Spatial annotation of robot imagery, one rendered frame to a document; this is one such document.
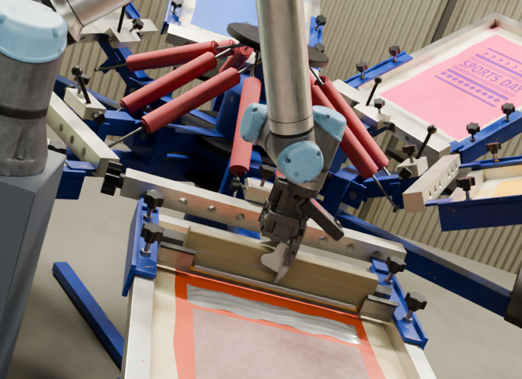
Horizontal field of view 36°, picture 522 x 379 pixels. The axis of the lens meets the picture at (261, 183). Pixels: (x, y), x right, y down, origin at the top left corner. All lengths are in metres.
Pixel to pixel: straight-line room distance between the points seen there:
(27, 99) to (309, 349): 0.70
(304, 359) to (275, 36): 0.59
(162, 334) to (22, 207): 0.36
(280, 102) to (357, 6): 3.52
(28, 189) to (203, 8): 2.02
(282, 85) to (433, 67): 1.91
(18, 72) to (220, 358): 0.59
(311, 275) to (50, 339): 1.58
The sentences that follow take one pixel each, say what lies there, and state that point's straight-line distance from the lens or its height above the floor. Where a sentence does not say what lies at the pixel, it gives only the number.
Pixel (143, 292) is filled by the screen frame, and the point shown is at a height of 0.99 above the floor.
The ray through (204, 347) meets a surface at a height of 0.96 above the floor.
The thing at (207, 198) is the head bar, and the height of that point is 1.04.
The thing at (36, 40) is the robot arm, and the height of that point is 1.40.
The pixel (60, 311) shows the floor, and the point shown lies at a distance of 3.20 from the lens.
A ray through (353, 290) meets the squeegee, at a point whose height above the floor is 1.02.
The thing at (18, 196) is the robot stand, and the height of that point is 1.19.
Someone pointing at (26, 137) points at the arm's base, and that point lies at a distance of 1.22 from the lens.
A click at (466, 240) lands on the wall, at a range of 5.31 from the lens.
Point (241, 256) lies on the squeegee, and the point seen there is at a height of 1.03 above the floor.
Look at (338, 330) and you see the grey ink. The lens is 1.63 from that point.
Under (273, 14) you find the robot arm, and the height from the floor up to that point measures 1.53.
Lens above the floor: 1.69
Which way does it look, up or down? 19 degrees down
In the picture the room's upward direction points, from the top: 20 degrees clockwise
